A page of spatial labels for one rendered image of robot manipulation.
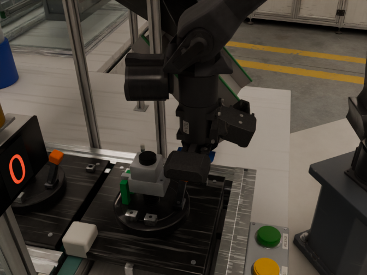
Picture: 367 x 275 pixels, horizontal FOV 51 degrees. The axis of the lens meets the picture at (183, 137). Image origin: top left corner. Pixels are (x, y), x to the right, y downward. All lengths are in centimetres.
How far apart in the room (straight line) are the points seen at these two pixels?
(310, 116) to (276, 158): 193
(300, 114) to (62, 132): 209
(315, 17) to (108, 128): 371
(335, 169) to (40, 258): 52
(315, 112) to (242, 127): 247
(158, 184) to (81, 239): 16
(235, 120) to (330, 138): 62
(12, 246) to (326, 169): 51
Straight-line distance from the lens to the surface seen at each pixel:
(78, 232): 68
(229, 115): 57
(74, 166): 85
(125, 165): 83
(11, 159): 48
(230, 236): 69
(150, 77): 52
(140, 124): 116
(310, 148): 110
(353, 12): 462
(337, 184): 68
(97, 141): 94
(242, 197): 77
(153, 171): 63
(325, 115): 300
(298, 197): 94
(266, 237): 69
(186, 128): 56
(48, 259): 70
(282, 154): 106
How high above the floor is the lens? 148
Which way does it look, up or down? 35 degrees down
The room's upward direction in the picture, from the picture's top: 1 degrees counter-clockwise
